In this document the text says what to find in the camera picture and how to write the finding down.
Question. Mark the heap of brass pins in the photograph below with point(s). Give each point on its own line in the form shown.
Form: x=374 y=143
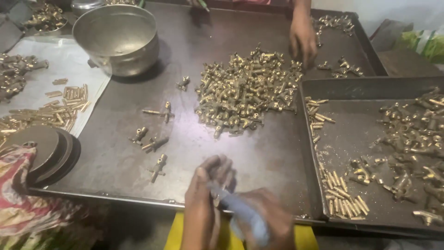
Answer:
x=59 y=111

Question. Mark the green pen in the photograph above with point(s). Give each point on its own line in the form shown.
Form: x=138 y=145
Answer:
x=204 y=5

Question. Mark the scattered group of brass fittings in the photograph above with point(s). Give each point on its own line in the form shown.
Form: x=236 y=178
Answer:
x=333 y=22

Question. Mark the person's right fingers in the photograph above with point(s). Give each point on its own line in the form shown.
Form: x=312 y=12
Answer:
x=248 y=198

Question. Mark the bunch of brass pins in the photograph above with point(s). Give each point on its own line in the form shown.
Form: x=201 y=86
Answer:
x=343 y=201

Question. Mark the spread of brass fittings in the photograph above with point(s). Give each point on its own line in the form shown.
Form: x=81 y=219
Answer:
x=412 y=135

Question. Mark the dark metal tray with rim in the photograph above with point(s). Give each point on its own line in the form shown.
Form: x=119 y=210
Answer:
x=347 y=145

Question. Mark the row of brass pins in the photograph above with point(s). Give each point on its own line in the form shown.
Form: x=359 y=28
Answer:
x=315 y=114

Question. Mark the heap of dull brass fittings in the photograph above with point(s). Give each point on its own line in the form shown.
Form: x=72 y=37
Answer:
x=14 y=74

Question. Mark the person's yellow garment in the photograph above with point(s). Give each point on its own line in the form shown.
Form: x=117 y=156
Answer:
x=175 y=236

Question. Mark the white plastic sheet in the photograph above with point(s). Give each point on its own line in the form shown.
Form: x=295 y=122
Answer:
x=69 y=62

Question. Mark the brass valve fitting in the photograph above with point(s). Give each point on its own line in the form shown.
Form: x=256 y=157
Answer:
x=139 y=134
x=158 y=167
x=155 y=143
x=166 y=112
x=183 y=83

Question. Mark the green and white bag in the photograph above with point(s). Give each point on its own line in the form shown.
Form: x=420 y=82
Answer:
x=425 y=43

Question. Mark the bowl filled with brass fittings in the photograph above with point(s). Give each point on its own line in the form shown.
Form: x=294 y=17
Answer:
x=45 y=17

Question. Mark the large pile of brass fittings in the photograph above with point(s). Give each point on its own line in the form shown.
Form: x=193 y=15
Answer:
x=246 y=88

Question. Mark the person's left hand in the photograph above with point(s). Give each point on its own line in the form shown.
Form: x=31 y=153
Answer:
x=201 y=187

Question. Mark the steel lidded container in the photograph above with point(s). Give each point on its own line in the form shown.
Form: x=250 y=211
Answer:
x=86 y=6

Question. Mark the person's left fingers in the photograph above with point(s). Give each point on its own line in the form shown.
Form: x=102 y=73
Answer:
x=216 y=168

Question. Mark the small brass part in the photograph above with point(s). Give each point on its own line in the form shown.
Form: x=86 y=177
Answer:
x=217 y=200

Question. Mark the person's right hand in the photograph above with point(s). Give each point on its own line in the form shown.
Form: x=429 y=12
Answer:
x=274 y=218

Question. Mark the small cluster of brass fittings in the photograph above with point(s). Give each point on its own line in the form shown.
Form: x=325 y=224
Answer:
x=343 y=69

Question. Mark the large dark metal tray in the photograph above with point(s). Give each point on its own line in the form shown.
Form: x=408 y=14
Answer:
x=194 y=163

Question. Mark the round dark metal disc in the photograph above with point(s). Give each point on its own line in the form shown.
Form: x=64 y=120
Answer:
x=77 y=156
x=38 y=145
x=66 y=152

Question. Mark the steel bowl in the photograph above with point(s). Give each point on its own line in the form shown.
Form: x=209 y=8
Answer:
x=118 y=34

